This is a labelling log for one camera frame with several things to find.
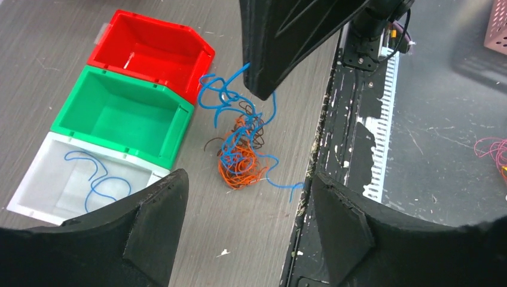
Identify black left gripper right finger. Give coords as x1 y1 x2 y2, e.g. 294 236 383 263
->
313 173 506 286

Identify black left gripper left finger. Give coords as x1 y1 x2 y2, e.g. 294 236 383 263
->
1 169 189 286

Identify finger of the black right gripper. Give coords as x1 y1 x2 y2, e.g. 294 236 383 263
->
239 0 369 100

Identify blue cable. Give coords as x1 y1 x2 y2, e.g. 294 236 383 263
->
198 62 305 203
64 149 132 213

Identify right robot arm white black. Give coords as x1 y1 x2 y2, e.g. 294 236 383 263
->
239 1 413 100

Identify white plastic bin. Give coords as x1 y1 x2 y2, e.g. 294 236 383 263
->
7 132 169 225

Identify red plastic bin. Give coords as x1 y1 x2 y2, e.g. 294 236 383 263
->
87 10 215 104

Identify green plastic bin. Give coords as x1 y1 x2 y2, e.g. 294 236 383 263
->
50 65 194 169

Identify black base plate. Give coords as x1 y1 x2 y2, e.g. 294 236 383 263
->
280 26 402 286

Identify white perforated cable duct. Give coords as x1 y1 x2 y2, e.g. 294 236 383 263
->
363 52 400 203

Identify pink wire bundle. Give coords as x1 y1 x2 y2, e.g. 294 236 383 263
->
474 137 507 181

